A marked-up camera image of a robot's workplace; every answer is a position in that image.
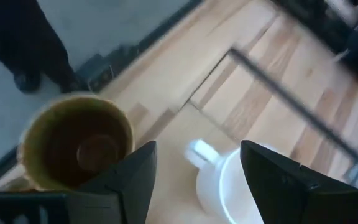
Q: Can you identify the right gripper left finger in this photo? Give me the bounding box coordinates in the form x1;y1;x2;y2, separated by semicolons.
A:
67;140;158;224

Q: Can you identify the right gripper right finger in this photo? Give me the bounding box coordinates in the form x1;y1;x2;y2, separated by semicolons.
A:
240;139;358;224

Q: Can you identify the white mug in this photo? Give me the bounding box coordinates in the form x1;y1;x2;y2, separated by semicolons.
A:
185;138;279;224

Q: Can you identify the wooden shelf with black side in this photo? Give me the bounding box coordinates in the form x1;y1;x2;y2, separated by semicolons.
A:
187;47;358;191

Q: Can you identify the brown mug with gold rim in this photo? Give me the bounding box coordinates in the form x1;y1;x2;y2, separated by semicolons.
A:
16;93;135;192

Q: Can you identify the black table foot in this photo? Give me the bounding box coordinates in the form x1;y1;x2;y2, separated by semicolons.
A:
75;45;144;93

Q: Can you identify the person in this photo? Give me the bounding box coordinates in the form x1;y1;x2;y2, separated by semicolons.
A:
0;0;82;95

